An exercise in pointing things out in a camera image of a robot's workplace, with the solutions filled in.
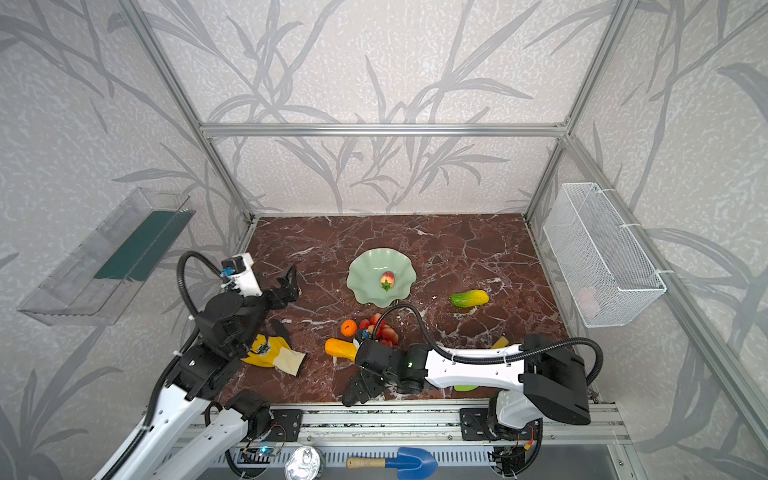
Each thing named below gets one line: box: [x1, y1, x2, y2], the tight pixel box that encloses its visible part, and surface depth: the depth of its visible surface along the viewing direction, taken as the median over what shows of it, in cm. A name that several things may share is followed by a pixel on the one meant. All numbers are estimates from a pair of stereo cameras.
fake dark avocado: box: [342, 390, 357, 407], surface depth 77 cm
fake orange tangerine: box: [340, 319, 357, 337], surface depth 90 cm
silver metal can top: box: [284, 445, 325, 480], surface depth 65 cm
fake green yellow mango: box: [450, 289, 490, 308], surface depth 96 cm
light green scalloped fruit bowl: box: [347, 248, 417, 308], surface depth 103 cm
